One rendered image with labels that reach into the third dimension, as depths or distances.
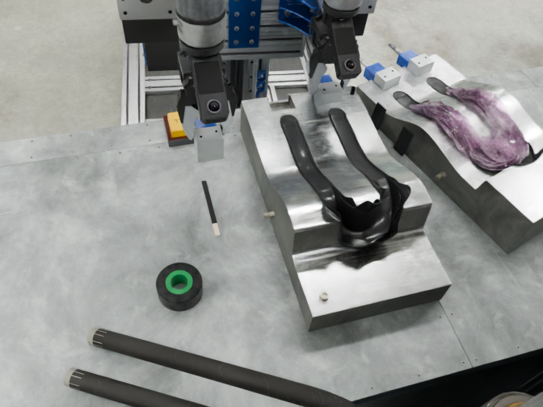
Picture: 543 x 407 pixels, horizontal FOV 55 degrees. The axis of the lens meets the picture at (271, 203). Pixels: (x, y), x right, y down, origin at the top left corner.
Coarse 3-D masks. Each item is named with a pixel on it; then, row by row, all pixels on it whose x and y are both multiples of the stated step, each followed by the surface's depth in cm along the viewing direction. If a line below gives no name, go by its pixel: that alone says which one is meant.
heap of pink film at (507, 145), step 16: (464, 96) 115; (480, 96) 114; (496, 96) 115; (432, 112) 111; (448, 112) 108; (480, 112) 113; (496, 112) 113; (448, 128) 108; (464, 128) 107; (496, 128) 112; (512, 128) 111; (464, 144) 107; (480, 144) 107; (496, 144) 109; (512, 144) 108; (480, 160) 106; (496, 160) 105; (512, 160) 106
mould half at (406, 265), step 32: (352, 96) 115; (256, 128) 107; (320, 128) 108; (256, 160) 107; (288, 160) 103; (320, 160) 103; (384, 160) 103; (288, 192) 93; (352, 192) 92; (416, 192) 93; (288, 224) 90; (320, 224) 88; (416, 224) 96; (288, 256) 94; (320, 256) 92; (352, 256) 93; (384, 256) 94; (416, 256) 94; (320, 288) 89; (352, 288) 89; (384, 288) 90; (416, 288) 90; (320, 320) 87; (352, 320) 92
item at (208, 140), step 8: (200, 128) 96; (208, 128) 96; (216, 128) 96; (200, 136) 95; (208, 136) 95; (216, 136) 95; (200, 144) 94; (208, 144) 95; (216, 144) 95; (200, 152) 96; (208, 152) 96; (216, 152) 97; (200, 160) 97; (208, 160) 98
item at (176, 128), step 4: (172, 112) 115; (176, 112) 115; (168, 116) 114; (172, 116) 114; (176, 116) 114; (168, 120) 115; (172, 120) 114; (176, 120) 114; (172, 124) 113; (176, 124) 113; (180, 124) 113; (172, 128) 112; (176, 128) 112; (180, 128) 112; (172, 132) 112; (176, 132) 112; (180, 132) 112; (172, 136) 113; (176, 136) 113
